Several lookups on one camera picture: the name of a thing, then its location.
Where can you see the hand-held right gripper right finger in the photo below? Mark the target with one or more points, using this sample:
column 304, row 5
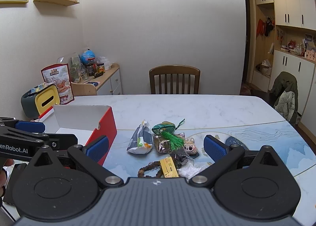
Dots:
column 214, row 148

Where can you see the clear bag of dark pieces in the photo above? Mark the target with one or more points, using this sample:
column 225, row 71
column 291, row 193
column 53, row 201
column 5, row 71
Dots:
column 181, row 158

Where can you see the yellow card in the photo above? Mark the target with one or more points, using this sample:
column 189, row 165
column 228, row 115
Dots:
column 169, row 168

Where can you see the blue pink mat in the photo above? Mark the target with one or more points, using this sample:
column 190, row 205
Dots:
column 91, row 83

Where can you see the light wooden panel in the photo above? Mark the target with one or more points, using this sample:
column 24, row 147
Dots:
column 82, row 90

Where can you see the clear drinking glass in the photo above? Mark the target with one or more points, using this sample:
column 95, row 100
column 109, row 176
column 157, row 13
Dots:
column 86, row 74

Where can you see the red white snack bag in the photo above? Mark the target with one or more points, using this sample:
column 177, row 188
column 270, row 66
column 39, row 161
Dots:
column 59, row 80

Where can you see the white wooden side cabinet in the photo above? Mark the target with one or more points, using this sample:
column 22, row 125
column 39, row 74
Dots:
column 111, row 80

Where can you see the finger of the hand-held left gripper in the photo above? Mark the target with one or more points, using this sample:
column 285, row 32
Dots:
column 29, row 127
column 61, row 141

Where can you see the person's left hand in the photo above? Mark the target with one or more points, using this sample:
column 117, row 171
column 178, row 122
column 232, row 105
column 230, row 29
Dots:
column 8, row 162

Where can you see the red hanging bag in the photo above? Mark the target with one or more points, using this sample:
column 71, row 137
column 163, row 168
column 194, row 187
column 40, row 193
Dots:
column 260, row 27

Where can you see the green grey jacket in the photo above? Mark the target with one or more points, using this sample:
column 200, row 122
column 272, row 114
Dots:
column 285, row 97

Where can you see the green sachet with tassel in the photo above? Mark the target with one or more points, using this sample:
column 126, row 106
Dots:
column 164, row 128

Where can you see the red white cardboard box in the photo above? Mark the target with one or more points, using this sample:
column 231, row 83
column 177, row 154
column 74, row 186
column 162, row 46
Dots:
column 74, row 117

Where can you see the white green packet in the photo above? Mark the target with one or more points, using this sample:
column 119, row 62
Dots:
column 139, row 139

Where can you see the dark chair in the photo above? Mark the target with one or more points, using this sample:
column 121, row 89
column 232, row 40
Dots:
column 261, row 97

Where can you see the white foam bag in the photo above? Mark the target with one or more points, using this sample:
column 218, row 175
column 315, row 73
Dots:
column 191, row 169

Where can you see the dark glass jar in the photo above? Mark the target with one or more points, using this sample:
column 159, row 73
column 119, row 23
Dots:
column 91, row 69

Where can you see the jar with yellow label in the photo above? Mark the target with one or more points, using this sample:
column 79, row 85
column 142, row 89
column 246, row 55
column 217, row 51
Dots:
column 101, row 68

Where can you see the brown wooden chair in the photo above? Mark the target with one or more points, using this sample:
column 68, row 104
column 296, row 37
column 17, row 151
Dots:
column 174, row 80

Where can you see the small blue yellow packets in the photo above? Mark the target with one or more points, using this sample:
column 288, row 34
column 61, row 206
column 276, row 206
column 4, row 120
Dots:
column 40, row 88

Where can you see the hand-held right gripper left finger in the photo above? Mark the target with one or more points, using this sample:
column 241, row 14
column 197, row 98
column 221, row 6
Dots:
column 97, row 149

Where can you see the yellow grey tissue box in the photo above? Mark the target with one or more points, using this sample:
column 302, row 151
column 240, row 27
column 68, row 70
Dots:
column 45, row 101

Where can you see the clear plastic bag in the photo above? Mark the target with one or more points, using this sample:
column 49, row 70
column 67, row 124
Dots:
column 103, row 61

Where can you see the black yellow screwdriver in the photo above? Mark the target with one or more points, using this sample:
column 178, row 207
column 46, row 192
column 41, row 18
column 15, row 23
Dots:
column 97, row 75

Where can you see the clear plastic package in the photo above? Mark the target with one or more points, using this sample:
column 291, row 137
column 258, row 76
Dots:
column 75, row 68

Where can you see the silver foil snack packet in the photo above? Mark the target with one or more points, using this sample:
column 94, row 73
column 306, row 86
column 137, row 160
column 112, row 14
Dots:
column 160, row 146

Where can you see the white wall cabinet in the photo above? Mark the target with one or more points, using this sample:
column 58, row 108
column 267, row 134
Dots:
column 293, row 1

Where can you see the small blue globe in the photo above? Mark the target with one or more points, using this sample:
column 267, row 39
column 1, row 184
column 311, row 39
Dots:
column 88, row 56

